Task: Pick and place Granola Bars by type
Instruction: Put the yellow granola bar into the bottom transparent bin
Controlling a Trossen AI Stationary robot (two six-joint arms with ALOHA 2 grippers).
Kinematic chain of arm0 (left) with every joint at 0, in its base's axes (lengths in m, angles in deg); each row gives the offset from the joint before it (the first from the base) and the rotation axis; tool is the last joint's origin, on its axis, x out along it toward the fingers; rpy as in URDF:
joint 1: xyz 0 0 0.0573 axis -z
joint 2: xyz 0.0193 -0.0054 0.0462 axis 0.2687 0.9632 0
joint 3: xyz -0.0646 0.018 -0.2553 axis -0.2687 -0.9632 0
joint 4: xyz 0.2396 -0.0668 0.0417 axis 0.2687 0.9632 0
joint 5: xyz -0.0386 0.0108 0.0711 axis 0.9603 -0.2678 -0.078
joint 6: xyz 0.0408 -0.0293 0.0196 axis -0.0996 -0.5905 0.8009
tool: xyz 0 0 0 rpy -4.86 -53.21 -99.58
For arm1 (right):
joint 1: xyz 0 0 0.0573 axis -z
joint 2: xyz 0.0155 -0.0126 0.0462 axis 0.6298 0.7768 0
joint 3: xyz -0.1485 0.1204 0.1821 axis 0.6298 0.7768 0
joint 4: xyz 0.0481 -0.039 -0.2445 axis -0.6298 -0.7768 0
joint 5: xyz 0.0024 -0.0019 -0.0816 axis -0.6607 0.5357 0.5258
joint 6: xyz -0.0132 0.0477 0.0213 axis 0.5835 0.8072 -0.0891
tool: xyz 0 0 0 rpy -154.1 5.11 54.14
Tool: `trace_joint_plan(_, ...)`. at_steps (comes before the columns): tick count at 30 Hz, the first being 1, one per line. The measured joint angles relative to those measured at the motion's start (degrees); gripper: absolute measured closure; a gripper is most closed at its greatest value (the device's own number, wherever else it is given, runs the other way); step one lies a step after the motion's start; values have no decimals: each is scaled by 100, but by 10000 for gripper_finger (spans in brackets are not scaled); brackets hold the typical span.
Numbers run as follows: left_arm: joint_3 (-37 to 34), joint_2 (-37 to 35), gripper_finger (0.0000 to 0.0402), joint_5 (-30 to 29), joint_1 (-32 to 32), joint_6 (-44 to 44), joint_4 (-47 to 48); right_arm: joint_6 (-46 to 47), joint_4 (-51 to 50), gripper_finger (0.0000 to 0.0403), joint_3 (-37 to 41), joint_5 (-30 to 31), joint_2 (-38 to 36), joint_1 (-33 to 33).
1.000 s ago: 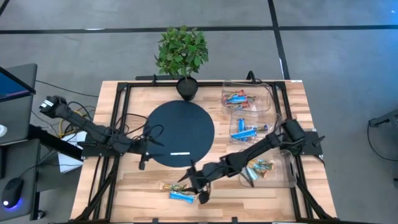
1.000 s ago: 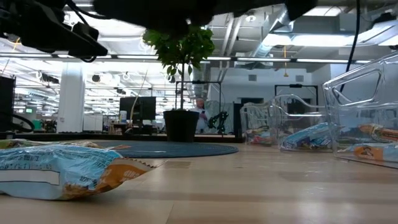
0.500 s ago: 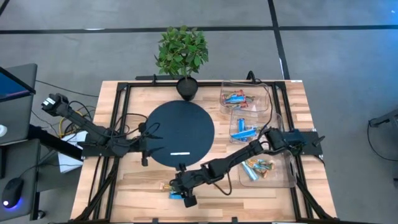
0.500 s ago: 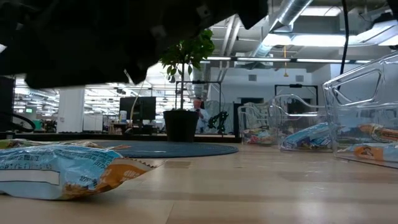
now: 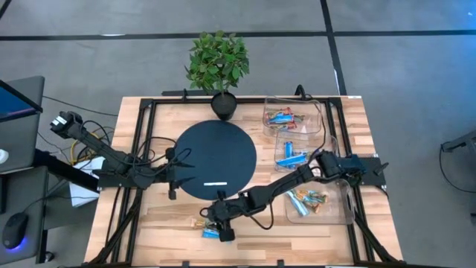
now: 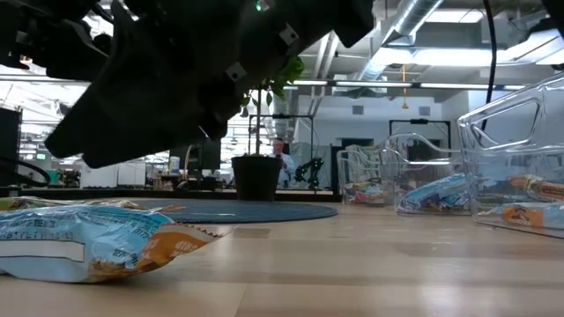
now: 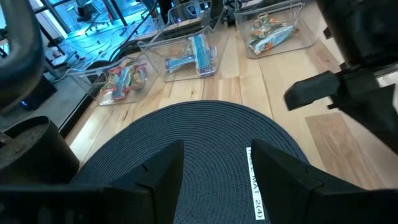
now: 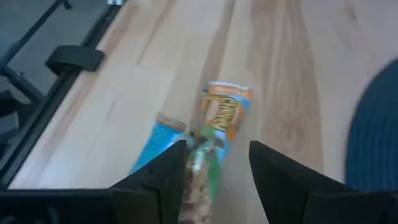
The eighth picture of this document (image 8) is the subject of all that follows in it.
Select black frame bracket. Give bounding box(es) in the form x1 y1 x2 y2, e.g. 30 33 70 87
45 45 106 73

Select orange green granola bar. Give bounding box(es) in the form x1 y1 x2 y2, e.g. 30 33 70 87
182 81 254 224

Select black metal table frame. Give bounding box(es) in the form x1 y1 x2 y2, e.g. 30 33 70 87
0 0 124 190

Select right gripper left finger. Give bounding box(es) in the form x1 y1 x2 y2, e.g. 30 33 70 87
109 139 187 224

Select light blue granola bar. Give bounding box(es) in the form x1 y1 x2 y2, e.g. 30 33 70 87
129 111 188 175

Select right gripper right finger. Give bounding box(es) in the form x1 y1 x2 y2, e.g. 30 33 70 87
249 141 357 224

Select round dark blue mat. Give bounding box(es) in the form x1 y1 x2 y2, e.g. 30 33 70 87
344 58 398 193

